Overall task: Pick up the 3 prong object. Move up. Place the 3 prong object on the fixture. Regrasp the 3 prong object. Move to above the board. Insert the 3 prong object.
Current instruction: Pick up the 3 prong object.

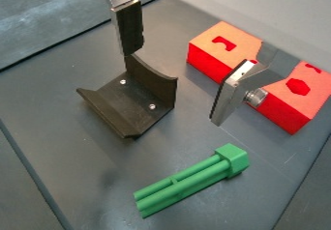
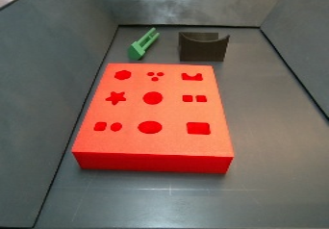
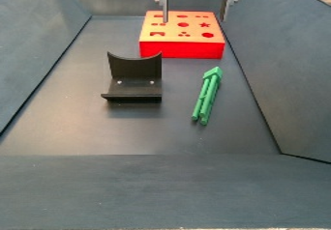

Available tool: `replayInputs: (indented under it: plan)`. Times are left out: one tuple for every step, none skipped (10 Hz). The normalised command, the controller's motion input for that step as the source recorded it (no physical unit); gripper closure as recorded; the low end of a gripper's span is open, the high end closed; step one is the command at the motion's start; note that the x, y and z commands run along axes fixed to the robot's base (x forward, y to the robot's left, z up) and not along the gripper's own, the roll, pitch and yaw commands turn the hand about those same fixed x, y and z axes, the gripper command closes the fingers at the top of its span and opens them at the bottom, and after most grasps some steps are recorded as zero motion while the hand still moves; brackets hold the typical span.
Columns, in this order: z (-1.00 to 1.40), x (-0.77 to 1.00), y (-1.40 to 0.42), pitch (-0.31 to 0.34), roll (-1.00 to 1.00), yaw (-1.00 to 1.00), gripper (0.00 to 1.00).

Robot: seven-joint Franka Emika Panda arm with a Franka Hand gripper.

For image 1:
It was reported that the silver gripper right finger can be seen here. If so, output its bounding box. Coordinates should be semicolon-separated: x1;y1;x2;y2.
209;43;279;126

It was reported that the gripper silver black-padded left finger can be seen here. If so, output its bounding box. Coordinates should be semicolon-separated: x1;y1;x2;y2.
106;0;144;56

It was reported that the green three-prong object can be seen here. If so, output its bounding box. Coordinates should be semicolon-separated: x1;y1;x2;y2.
133;144;250;218

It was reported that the black curved fixture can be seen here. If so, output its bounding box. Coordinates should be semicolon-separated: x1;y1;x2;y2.
77;54;177;138

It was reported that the red shape-sorter block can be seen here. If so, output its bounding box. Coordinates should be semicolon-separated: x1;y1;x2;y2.
187;21;331;134

